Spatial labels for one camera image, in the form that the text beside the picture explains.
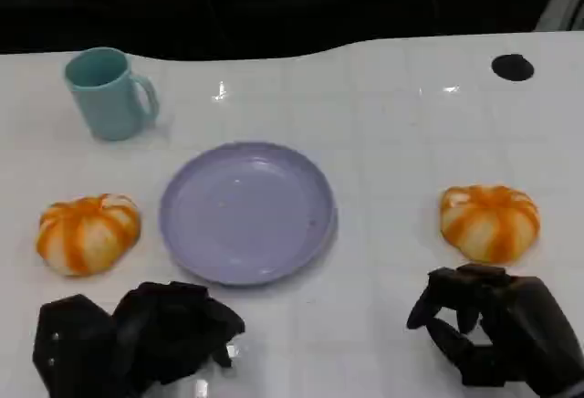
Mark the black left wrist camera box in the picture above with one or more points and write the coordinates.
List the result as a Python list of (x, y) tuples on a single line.
[(73, 343)]

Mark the lilac plate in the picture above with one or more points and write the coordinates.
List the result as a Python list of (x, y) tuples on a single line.
[(248, 213)]

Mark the pale green mug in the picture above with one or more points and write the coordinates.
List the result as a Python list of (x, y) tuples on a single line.
[(109, 101)]

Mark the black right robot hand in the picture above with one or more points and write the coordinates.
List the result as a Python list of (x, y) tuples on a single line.
[(524, 320)]

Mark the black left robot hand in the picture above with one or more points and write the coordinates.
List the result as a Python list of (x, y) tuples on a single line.
[(173, 325)]

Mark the orange and white bread roll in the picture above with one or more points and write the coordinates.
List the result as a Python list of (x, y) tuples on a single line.
[(490, 224), (89, 236)]

